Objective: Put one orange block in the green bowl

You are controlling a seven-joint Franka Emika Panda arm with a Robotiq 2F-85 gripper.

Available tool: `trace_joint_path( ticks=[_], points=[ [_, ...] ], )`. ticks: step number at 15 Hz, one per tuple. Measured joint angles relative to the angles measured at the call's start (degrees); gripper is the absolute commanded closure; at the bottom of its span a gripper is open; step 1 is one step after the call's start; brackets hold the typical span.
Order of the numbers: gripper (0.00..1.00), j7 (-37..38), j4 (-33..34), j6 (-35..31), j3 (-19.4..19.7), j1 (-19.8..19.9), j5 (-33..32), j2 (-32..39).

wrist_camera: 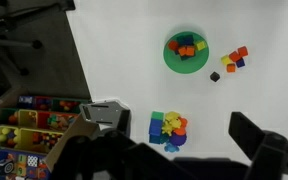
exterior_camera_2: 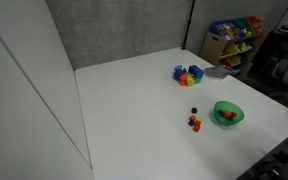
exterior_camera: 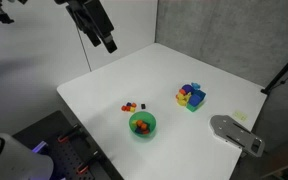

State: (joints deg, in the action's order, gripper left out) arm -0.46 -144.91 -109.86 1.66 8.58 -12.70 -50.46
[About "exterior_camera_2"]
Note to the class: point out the black block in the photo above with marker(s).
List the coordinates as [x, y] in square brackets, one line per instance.
[193, 110]

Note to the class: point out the orange block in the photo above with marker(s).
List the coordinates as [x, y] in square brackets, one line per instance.
[228, 114]
[192, 117]

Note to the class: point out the purple block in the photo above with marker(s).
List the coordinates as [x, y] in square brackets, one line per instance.
[191, 122]

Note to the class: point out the yellow block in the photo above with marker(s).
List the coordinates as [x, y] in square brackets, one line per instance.
[199, 119]

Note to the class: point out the red block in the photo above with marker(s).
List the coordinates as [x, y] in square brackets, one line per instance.
[197, 126]
[233, 116]

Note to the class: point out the green plastic bowl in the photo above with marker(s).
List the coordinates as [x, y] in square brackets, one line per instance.
[229, 121]

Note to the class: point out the purple toy piece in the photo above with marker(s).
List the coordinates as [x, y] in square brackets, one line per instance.
[178, 74]

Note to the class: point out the orange toy piece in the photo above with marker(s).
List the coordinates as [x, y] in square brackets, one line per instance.
[183, 80]

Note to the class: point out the light blue toy piece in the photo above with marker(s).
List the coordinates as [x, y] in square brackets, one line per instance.
[178, 68]

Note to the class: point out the yellow toy piece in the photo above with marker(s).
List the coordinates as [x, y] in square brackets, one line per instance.
[190, 80]

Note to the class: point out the blue toy box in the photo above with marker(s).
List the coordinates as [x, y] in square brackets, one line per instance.
[196, 71]

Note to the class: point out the grey metal mounting plate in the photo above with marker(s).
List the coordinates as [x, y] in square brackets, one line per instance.
[218, 71]

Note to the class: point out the black stand pole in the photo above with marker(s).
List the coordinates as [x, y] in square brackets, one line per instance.
[188, 23]

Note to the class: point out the wooden toy shelf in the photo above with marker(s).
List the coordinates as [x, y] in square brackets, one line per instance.
[214, 46]

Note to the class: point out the yellow storage bin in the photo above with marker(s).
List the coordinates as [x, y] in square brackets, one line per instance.
[234, 60]
[232, 49]

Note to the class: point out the blue storage bin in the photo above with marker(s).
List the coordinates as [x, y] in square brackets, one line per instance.
[224, 28]

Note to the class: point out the green storage bin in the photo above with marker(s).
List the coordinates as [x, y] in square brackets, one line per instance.
[243, 22]

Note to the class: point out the red storage bin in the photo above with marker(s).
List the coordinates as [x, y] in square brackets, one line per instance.
[253, 20]

